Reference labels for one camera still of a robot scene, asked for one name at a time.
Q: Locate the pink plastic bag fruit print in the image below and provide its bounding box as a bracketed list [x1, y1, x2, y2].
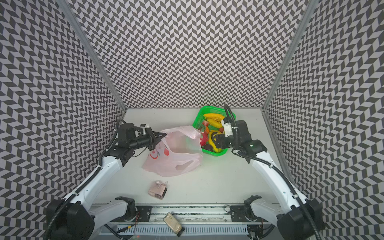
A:
[142, 126, 203, 177]

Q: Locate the red fake strawberry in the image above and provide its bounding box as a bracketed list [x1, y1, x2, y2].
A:
[202, 120, 210, 128]

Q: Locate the yellow fake banana bunch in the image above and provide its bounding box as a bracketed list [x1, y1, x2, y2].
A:
[204, 113, 225, 129]

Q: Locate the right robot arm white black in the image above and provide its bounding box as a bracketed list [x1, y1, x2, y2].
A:
[211, 117, 324, 240]

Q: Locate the aluminium rail base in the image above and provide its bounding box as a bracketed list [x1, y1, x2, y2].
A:
[89, 204, 275, 240]

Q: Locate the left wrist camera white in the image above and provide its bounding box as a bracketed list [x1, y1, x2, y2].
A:
[139, 124, 150, 135]

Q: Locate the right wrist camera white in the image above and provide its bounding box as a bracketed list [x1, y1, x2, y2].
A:
[221, 117, 236, 137]

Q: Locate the green plastic basket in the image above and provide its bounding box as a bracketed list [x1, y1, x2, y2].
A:
[193, 106, 236, 157]

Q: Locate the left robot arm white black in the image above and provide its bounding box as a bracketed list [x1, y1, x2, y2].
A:
[43, 119, 167, 240]

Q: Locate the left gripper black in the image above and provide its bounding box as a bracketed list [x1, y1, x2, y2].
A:
[129, 127, 168, 151]

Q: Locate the pink dragon fruit fake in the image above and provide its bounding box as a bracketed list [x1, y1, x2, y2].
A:
[200, 128, 210, 148]

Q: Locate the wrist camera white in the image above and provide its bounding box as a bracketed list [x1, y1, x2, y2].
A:
[139, 124, 150, 135]
[221, 117, 236, 137]

